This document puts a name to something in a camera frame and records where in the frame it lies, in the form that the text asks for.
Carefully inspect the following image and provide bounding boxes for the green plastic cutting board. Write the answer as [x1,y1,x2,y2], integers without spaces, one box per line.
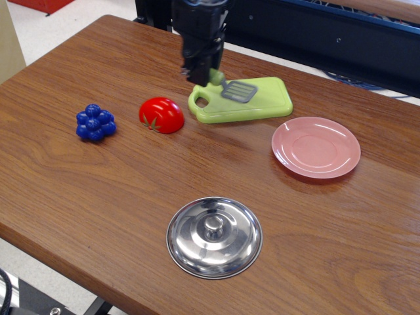
[188,77,293,124]

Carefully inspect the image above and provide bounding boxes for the black braided cable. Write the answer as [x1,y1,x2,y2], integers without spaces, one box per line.
[0,267,13,315]

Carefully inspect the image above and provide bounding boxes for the pink plastic plate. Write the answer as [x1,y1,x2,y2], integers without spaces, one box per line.
[271,117,361,179]

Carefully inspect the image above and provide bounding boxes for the red box on floor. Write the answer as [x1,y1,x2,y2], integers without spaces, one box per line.
[9,0,73,14]

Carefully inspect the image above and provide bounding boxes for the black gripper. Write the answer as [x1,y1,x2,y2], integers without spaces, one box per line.
[172,1,230,87]

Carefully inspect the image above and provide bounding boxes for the metal stand base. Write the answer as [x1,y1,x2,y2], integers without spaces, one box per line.
[1,272,112,314]

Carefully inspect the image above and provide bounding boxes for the shiny steel pot lid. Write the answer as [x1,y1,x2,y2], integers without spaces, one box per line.
[166,197,263,280]

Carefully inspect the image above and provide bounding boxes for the black metal frame rail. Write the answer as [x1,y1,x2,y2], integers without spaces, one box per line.
[136,1,419,97]

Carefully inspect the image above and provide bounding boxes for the blue cables behind table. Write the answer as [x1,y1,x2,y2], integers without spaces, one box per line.
[323,70,420,101]

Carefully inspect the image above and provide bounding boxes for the red toy tomato half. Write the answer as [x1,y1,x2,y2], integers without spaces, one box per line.
[138,97,184,134]

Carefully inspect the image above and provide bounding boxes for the green handled grey spatula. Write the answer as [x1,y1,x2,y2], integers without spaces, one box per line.
[209,68,258,103]

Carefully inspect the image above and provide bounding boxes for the blue toy grape bunch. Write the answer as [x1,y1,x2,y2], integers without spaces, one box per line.
[76,104,117,141]

